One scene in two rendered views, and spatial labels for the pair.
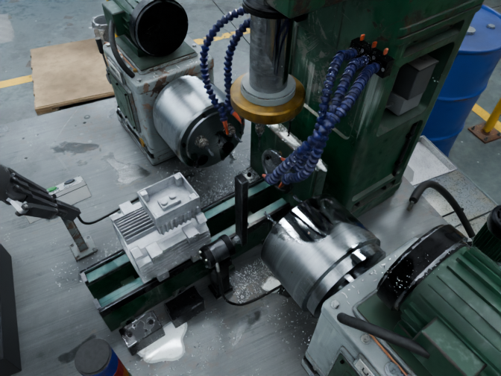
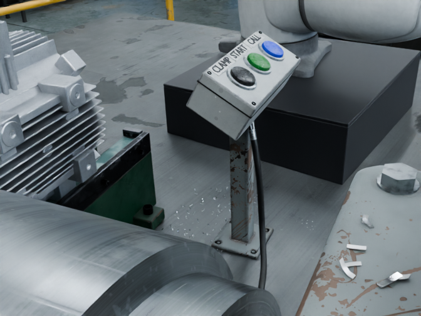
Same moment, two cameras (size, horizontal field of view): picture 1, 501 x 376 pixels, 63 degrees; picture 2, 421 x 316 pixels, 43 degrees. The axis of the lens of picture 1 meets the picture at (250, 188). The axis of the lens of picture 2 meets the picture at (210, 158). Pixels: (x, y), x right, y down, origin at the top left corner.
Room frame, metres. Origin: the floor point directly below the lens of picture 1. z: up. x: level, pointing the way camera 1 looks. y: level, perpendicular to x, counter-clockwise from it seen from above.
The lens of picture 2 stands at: (1.20, 0.20, 1.28)
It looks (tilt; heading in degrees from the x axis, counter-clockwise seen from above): 29 degrees down; 152
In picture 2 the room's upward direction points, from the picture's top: 2 degrees counter-clockwise
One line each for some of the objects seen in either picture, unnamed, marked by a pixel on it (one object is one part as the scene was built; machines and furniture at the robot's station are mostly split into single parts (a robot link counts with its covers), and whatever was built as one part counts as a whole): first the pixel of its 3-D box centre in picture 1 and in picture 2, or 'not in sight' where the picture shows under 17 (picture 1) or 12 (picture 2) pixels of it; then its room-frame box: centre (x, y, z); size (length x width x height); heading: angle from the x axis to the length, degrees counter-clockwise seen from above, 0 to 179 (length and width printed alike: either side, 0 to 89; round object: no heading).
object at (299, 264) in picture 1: (329, 262); not in sight; (0.51, -0.20, 1.04); 0.41 x 0.25 x 0.25; 36
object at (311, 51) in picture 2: not in sight; (269, 44); (0.32, 0.82, 0.94); 0.22 x 0.18 x 0.06; 37
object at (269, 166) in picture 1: (276, 171); not in sight; (0.84, -0.08, 1.02); 0.15 x 0.02 x 0.15; 36
